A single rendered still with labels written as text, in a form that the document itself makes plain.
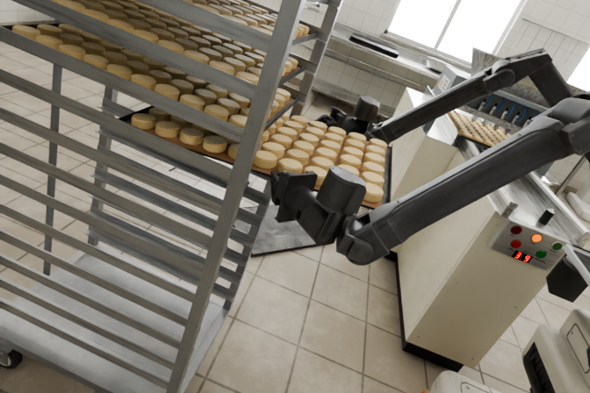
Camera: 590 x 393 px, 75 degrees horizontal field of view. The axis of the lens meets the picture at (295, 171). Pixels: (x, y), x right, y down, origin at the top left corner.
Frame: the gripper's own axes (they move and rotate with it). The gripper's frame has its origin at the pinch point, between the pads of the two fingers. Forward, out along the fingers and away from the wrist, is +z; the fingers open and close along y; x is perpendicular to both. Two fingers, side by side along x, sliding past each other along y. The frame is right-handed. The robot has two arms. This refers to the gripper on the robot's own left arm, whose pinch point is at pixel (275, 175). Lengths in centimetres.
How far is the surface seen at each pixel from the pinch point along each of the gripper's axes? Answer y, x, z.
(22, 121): 6, -43, 39
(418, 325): 87, 97, 6
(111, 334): 62, -26, 22
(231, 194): 4.3, -8.5, 0.8
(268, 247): 96, 62, 83
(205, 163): 1.3, -11.8, 8.3
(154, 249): 27.4, -18.6, 15.0
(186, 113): -8.0, -15.5, 11.9
